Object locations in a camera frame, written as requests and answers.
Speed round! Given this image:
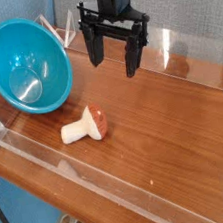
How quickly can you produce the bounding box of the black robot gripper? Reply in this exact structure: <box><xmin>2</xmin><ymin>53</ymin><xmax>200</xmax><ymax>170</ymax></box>
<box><xmin>77</xmin><ymin>0</ymin><xmax>149</xmax><ymax>77</ymax></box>

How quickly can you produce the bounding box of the white brown toy mushroom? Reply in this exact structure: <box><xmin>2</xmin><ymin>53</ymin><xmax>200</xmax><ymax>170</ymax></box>
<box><xmin>61</xmin><ymin>104</ymin><xmax>108</xmax><ymax>145</ymax></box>

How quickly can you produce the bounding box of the blue plastic bowl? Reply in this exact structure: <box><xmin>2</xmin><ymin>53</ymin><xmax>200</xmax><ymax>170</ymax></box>
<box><xmin>0</xmin><ymin>18</ymin><xmax>73</xmax><ymax>114</ymax></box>

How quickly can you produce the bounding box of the clear acrylic back barrier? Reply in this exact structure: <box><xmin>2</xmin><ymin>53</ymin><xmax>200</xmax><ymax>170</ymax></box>
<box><xmin>55</xmin><ymin>4</ymin><xmax>223</xmax><ymax>119</ymax></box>

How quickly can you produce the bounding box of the clear acrylic barrier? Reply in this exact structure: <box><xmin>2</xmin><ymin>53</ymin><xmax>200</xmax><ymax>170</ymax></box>
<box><xmin>0</xmin><ymin>121</ymin><xmax>216</xmax><ymax>223</ymax></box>
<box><xmin>55</xmin><ymin>4</ymin><xmax>223</xmax><ymax>119</ymax></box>

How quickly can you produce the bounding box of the clear acrylic front barrier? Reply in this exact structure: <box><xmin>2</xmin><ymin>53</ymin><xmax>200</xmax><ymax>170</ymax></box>
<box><xmin>0</xmin><ymin>121</ymin><xmax>216</xmax><ymax>223</ymax></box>

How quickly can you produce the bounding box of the clear acrylic corner bracket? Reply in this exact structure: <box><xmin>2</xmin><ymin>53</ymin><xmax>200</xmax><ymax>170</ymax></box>
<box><xmin>35</xmin><ymin>11</ymin><xmax>77</xmax><ymax>48</ymax></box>

